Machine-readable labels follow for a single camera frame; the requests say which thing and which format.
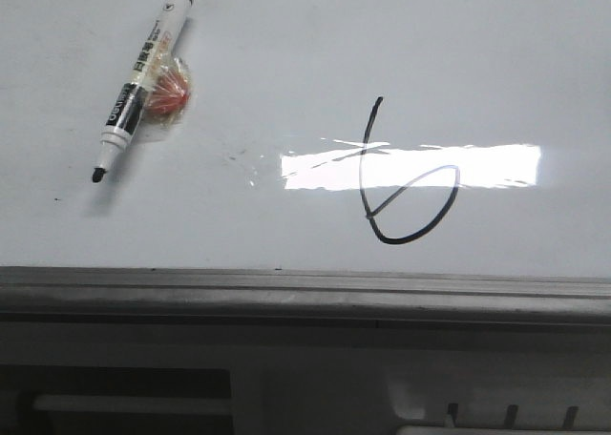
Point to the red magnet taped to marker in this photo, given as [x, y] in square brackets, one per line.
[168, 101]

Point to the white whiteboard with grey frame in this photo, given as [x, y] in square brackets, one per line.
[381, 159]

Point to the white tray below whiteboard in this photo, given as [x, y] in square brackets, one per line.
[85, 378]

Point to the black white whiteboard marker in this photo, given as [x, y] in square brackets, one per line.
[125, 116]

